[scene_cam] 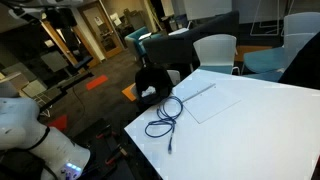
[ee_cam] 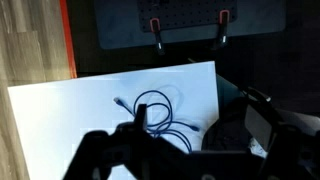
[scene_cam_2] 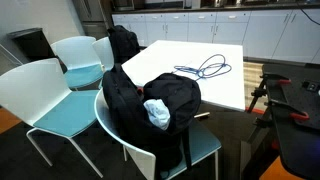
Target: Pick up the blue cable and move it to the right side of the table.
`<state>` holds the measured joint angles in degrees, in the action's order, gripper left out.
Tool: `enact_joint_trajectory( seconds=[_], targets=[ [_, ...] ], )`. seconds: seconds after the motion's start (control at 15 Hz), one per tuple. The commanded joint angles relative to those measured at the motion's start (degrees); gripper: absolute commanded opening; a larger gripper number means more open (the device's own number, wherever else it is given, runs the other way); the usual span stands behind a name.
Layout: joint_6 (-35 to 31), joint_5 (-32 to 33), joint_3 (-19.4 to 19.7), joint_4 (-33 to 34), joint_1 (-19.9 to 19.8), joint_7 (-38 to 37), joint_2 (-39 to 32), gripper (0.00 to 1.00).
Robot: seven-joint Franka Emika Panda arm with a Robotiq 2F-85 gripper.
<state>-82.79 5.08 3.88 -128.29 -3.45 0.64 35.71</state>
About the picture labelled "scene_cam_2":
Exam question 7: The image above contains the black countertop appliance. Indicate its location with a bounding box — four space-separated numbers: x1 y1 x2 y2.
110 0 136 12

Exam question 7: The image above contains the black stand frame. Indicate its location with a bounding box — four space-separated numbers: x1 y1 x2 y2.
239 63 320 180

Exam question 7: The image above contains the stainless steel refrigerator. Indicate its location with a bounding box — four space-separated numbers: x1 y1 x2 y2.
71 0 112 40

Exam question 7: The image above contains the large black backpack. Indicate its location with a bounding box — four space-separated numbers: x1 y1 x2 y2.
101 63 203 174

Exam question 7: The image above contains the black power box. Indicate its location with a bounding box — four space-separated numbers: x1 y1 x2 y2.
301 79 320 93

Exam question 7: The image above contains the light blue crumpled cloth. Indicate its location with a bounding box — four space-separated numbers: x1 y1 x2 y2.
143 98 172 131

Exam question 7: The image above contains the white chair teal seat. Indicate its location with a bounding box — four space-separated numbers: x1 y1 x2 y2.
50 35 105 92
93 88 223 180
91 36 116 90
0 57 104 179

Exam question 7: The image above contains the blue ethernet cable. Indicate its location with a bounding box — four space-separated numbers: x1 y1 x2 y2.
173 53 233 81

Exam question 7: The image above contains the black wall cable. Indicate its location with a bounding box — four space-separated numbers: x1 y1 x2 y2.
296 2 320 27

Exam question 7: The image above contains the white tube under table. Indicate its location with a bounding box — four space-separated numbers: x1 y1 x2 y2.
194 111 211 120

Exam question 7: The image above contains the red floor strip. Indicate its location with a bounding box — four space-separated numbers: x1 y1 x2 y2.
245 106 266 116

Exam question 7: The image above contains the black clamp red handle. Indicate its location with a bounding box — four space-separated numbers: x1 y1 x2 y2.
259 72 293 86
265 99 311 122

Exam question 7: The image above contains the small black backpack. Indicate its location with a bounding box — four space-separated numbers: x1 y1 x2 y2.
107 24 141 65

